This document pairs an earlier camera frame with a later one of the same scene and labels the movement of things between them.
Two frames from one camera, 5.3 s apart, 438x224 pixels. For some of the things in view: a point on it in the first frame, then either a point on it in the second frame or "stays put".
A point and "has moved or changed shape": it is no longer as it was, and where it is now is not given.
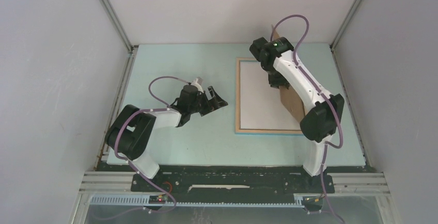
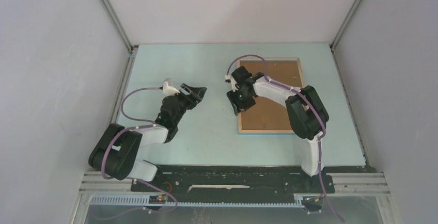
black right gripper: x=275 y=82 -> x=232 y=96
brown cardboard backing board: x=289 y=95 has moved or changed shape
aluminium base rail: x=105 y=188 stays put
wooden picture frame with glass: x=259 y=108 stays put
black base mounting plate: x=172 y=180 stays put
